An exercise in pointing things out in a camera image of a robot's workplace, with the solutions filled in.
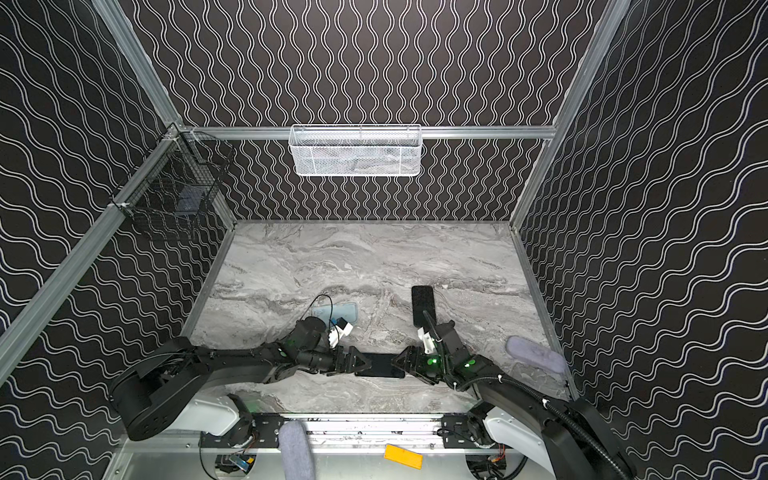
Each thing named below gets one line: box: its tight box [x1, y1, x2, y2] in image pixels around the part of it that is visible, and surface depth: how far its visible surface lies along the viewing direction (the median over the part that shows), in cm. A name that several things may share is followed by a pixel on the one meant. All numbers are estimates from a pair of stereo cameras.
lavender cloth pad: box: [506, 336, 566, 373], surface depth 86 cm
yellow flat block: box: [384, 444, 423, 470], surface depth 73 cm
